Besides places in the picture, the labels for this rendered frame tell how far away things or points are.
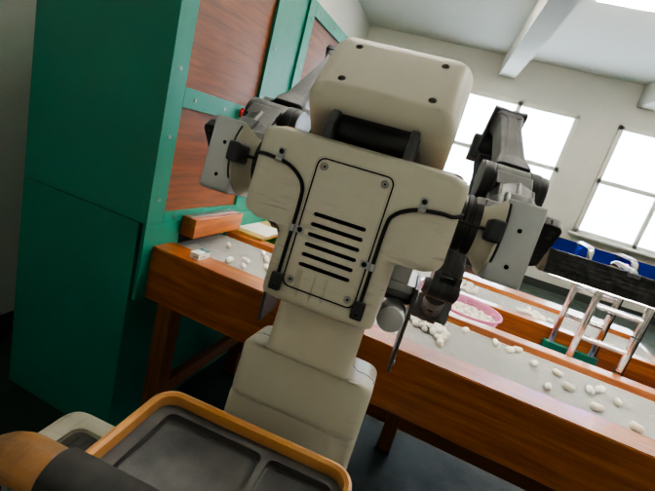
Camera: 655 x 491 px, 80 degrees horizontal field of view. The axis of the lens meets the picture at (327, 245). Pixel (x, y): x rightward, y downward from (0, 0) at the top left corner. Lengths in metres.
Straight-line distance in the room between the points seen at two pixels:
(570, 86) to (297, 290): 6.30
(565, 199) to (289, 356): 6.16
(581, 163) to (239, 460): 6.40
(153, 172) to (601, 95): 6.15
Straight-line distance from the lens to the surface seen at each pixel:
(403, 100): 0.55
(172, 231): 1.44
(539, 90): 6.57
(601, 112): 6.73
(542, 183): 0.71
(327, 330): 0.59
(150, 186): 1.32
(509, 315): 1.84
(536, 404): 1.16
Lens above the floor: 1.24
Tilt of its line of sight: 15 degrees down
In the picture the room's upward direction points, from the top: 16 degrees clockwise
